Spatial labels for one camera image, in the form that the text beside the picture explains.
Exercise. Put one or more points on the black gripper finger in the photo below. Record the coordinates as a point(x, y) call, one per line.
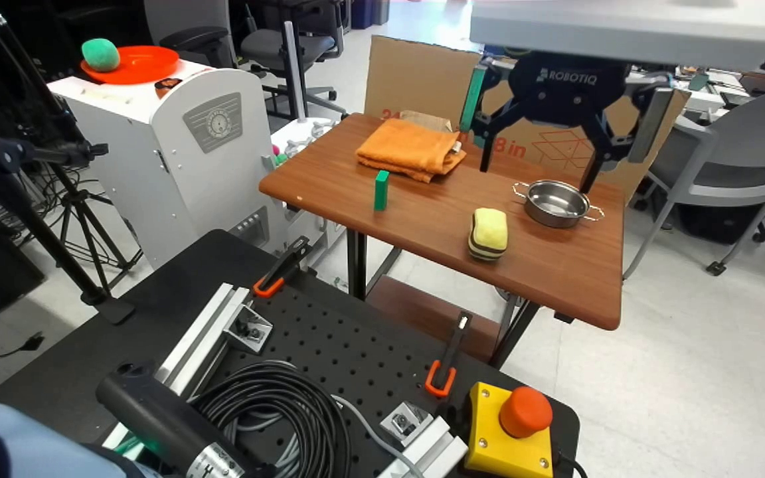
point(493, 132)
point(614, 132)

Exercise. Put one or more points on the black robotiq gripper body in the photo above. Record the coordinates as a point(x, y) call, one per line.
point(570, 87)

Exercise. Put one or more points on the yellow green sponge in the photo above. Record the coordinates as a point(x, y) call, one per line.
point(491, 232)

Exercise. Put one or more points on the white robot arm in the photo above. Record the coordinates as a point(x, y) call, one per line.
point(630, 28)

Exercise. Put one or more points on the folded orange cloth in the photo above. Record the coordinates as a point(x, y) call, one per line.
point(407, 150)

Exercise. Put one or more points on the brown wooden table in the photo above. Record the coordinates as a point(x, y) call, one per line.
point(437, 227)

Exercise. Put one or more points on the grey plastic chair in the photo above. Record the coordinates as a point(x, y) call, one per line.
point(738, 147)

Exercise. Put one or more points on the small green block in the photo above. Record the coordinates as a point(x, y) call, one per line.
point(380, 189)

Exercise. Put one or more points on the grey metal pole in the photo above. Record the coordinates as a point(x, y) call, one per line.
point(293, 70)

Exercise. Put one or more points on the black office chair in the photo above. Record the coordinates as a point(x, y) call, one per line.
point(289, 47)

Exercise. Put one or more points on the black orange clamp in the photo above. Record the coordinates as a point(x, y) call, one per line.
point(269, 284)
point(440, 379)

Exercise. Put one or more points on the black perforated breadboard table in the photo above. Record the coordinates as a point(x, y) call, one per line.
point(339, 336)

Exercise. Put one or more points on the yellow emergency stop box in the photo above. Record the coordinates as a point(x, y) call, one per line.
point(509, 434)

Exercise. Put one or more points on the white machine cabinet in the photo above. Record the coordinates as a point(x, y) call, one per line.
point(188, 175)

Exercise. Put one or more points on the orange plate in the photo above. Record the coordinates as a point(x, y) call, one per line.
point(148, 63)

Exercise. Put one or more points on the green ball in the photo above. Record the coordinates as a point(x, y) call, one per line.
point(99, 54)

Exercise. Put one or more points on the light blue padded object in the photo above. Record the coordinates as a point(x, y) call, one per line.
point(12, 440)

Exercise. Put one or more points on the short aluminium bracket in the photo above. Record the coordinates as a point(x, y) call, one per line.
point(431, 447)

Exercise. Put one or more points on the long aluminium rail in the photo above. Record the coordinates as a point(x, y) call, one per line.
point(210, 326)

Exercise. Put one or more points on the black camera tripod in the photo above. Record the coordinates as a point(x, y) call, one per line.
point(1, 152)

